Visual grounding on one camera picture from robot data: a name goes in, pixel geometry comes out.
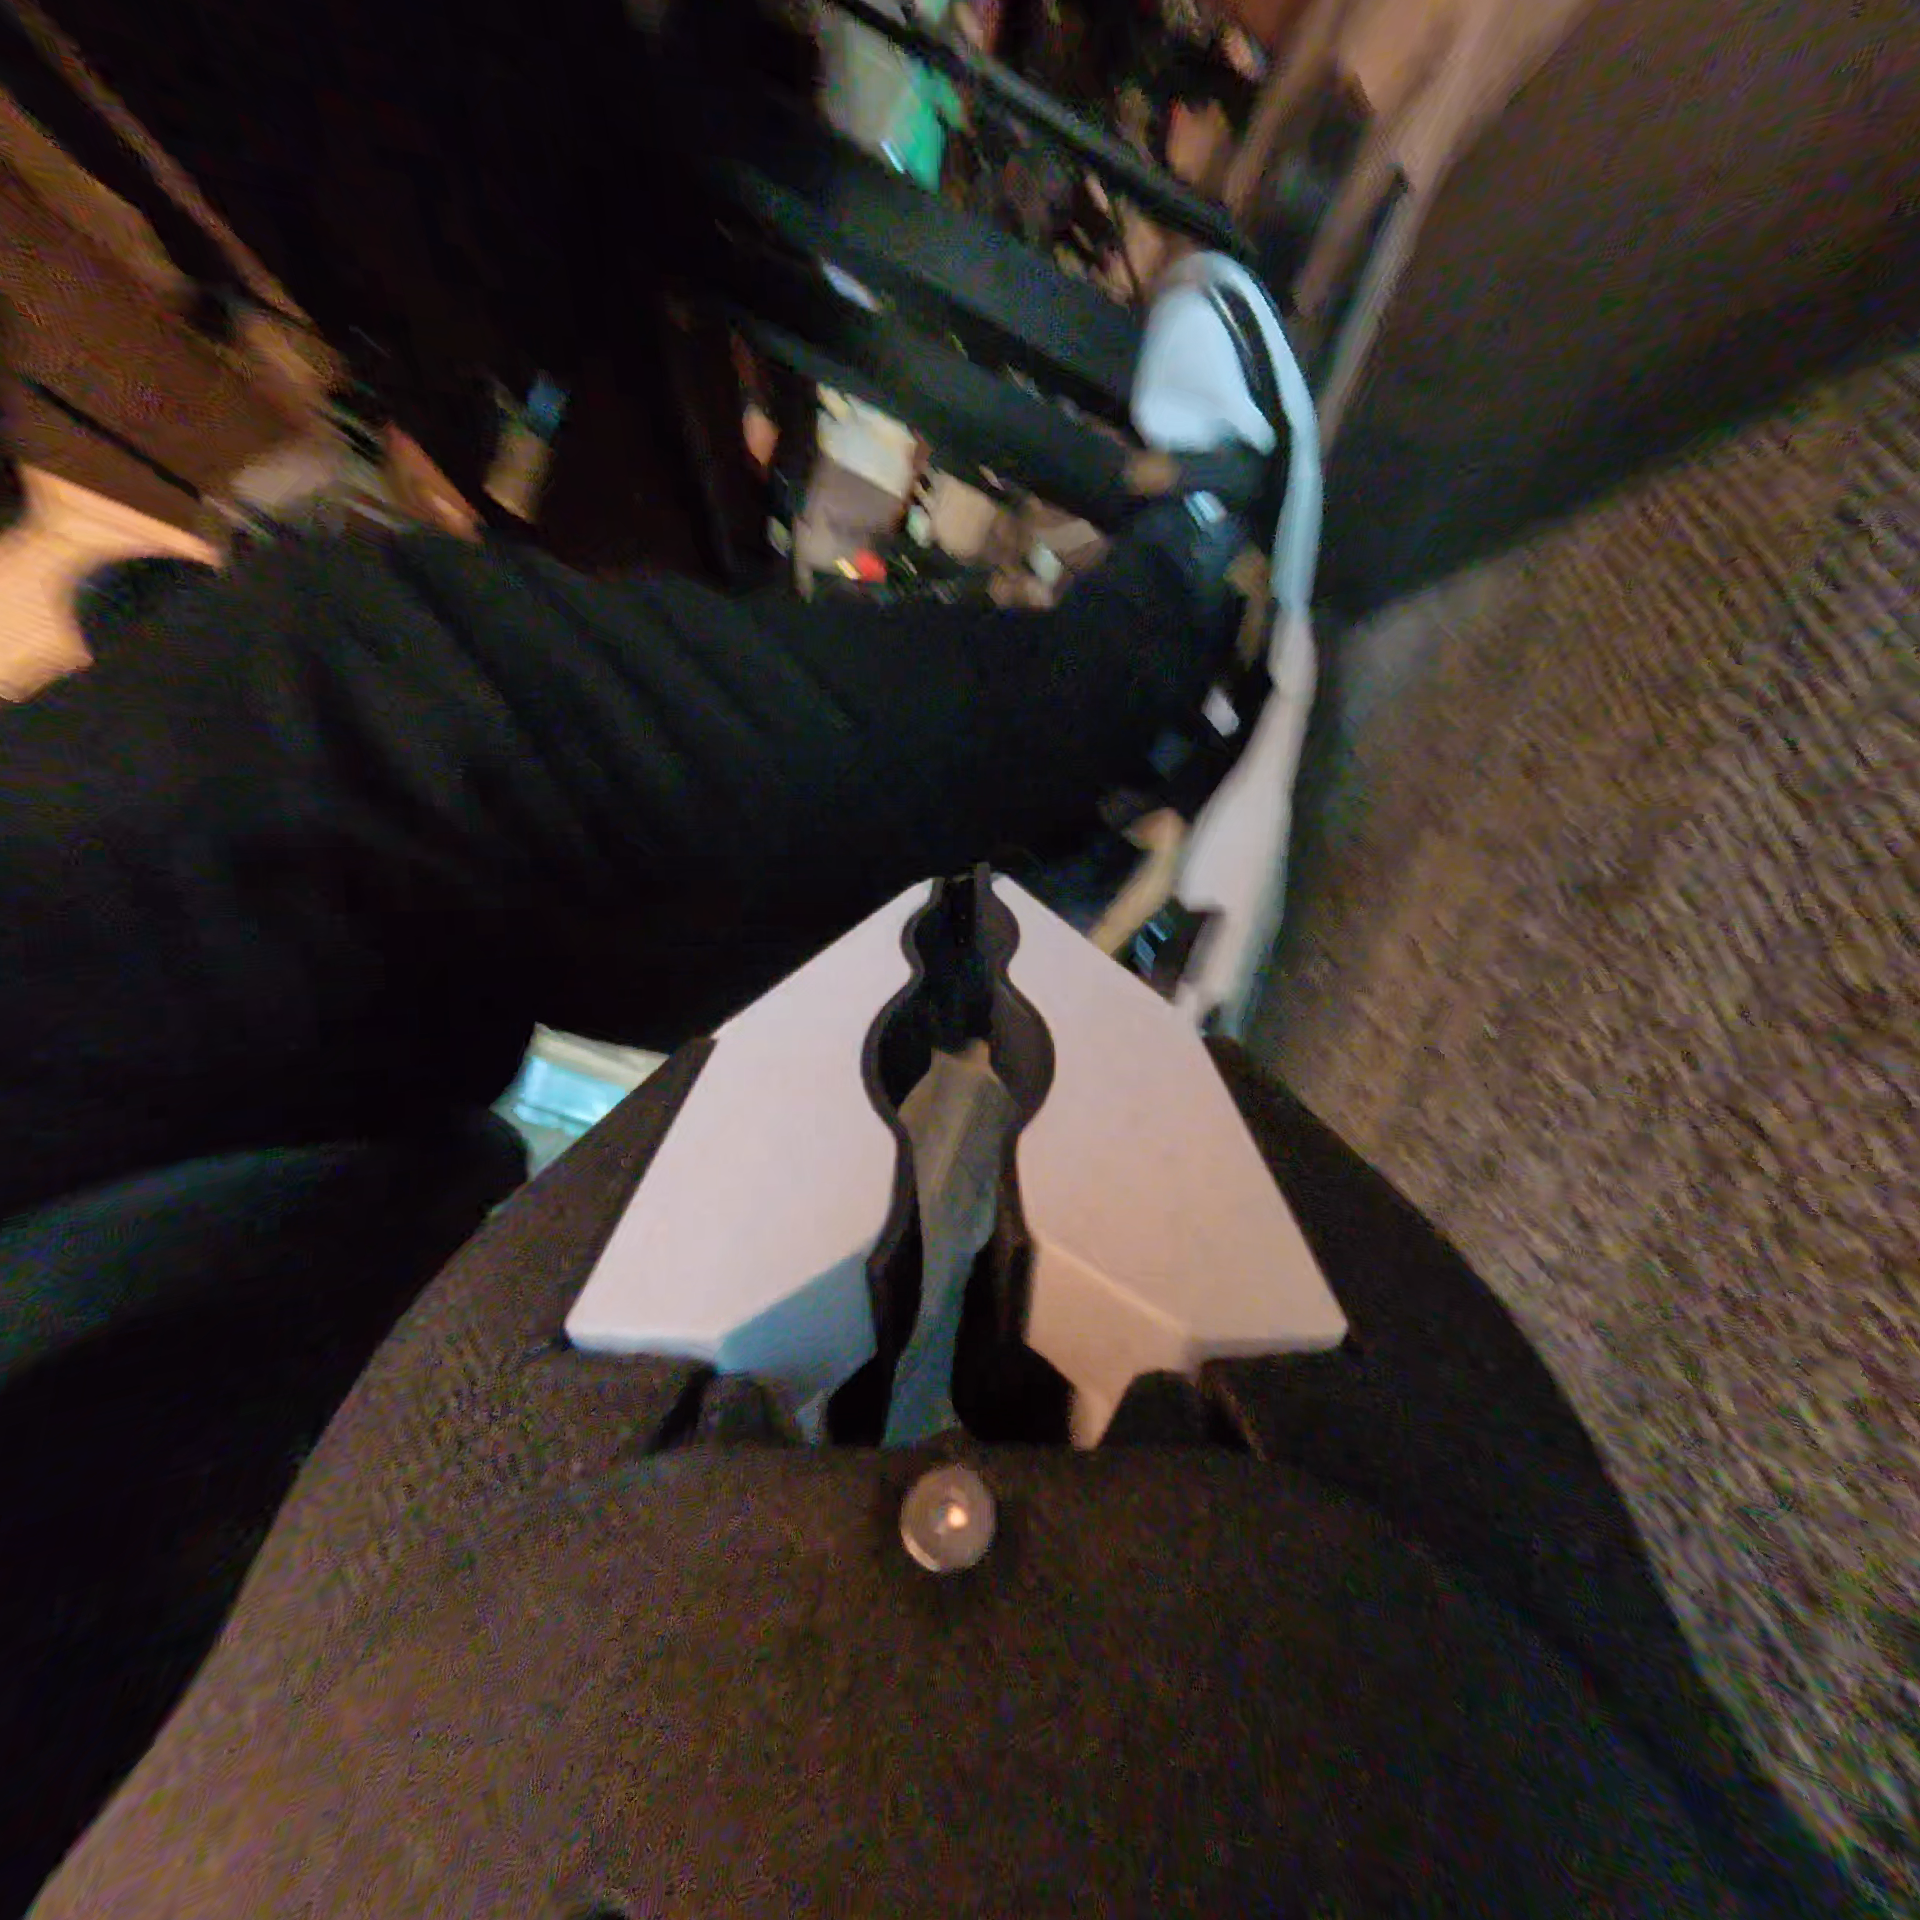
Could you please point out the brown wooden panel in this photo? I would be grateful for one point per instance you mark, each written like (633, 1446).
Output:
(105, 329)

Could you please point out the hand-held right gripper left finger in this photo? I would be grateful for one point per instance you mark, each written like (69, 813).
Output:
(735, 1201)

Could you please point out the white curved object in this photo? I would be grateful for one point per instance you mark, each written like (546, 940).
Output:
(1200, 360)

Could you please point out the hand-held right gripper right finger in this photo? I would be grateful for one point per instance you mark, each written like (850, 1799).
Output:
(1184, 1201)

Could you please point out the person's dark trouser leg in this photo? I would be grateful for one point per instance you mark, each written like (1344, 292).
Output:
(450, 780)

